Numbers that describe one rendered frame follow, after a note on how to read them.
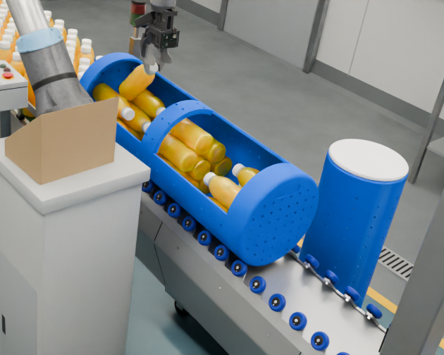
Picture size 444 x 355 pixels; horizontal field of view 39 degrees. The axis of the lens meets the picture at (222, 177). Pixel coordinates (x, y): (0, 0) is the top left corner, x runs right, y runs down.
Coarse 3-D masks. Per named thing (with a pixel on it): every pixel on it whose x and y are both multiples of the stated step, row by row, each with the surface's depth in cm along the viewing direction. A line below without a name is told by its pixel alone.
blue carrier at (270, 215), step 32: (96, 64) 208; (128, 64) 218; (160, 96) 222; (192, 96) 195; (160, 128) 181; (224, 128) 196; (160, 160) 179; (256, 160) 189; (192, 192) 170; (256, 192) 156; (288, 192) 162; (224, 224) 162; (256, 224) 159; (288, 224) 169; (256, 256) 166
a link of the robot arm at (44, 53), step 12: (24, 36) 156; (36, 36) 155; (48, 36) 156; (60, 36) 160; (24, 48) 156; (36, 48) 155; (48, 48) 156; (60, 48) 158; (24, 60) 157; (36, 60) 155; (48, 60) 156; (60, 60) 157; (36, 72) 156; (48, 72) 155; (60, 72) 156
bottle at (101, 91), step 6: (102, 84) 213; (96, 90) 212; (102, 90) 211; (108, 90) 210; (114, 90) 211; (96, 96) 212; (102, 96) 209; (108, 96) 208; (114, 96) 207; (120, 96) 207; (120, 102) 205; (126, 102) 206; (120, 108) 204; (120, 114) 205
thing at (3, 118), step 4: (0, 112) 223; (4, 112) 224; (8, 112) 225; (0, 116) 224; (4, 116) 225; (8, 116) 226; (0, 120) 225; (4, 120) 226; (8, 120) 227; (0, 124) 226; (4, 124) 226; (8, 124) 228; (0, 128) 226; (4, 128) 227; (8, 128) 228; (0, 132) 227; (4, 132) 228; (8, 132) 229; (0, 136) 228; (4, 136) 229; (8, 136) 230
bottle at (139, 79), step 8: (136, 72) 199; (144, 72) 198; (128, 80) 203; (136, 80) 200; (144, 80) 199; (152, 80) 201; (120, 88) 209; (128, 88) 205; (136, 88) 203; (144, 88) 204; (128, 96) 208; (136, 96) 209
